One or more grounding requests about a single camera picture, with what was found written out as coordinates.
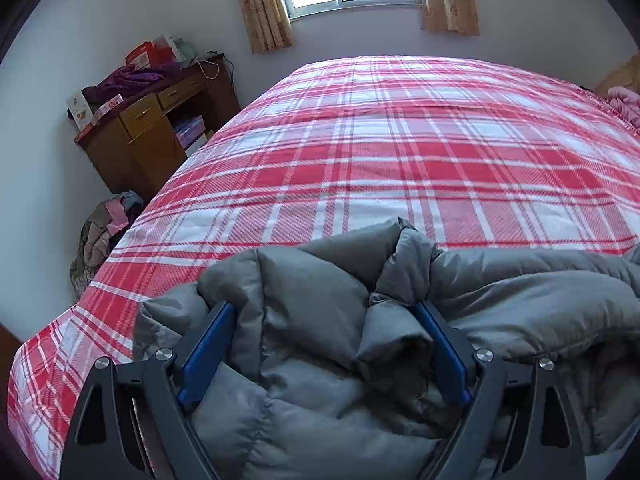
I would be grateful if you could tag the gray puffer jacket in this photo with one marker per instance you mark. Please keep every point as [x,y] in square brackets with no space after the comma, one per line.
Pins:
[310,335]

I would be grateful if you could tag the red flat box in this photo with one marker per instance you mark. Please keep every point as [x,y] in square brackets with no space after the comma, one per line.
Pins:
[86,132]

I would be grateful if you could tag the pile of clothes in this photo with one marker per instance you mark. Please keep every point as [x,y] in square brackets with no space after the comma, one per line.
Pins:
[102,235]

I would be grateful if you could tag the red cardboard box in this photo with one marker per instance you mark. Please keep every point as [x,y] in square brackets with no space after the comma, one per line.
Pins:
[142,55]

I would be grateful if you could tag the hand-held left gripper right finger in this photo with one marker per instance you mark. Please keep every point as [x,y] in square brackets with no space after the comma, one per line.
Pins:
[447,355]

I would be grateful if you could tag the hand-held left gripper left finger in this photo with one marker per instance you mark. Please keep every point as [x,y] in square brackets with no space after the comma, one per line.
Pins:
[207,355]

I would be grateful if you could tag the pink flat box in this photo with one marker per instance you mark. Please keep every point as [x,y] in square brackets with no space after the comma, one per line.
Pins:
[107,107]

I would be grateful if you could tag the stack of boxes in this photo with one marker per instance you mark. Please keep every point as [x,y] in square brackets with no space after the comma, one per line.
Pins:
[192,135]

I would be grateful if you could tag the purple clothing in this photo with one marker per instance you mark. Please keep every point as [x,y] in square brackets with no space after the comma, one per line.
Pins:
[122,82]

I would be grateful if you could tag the white printed box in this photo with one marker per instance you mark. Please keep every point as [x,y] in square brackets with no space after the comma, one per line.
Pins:
[80,109]

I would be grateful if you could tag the teal bottle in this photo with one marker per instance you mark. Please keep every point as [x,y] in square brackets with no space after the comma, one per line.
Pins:
[186,49]

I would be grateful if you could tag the pink folded quilt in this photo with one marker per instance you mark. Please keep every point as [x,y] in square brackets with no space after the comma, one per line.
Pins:
[625,105]

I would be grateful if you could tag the bed with red plaid sheet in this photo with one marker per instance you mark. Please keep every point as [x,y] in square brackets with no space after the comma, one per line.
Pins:
[400,150]

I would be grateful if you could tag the wooden desk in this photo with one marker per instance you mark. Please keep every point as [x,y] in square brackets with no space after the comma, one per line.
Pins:
[145,150]

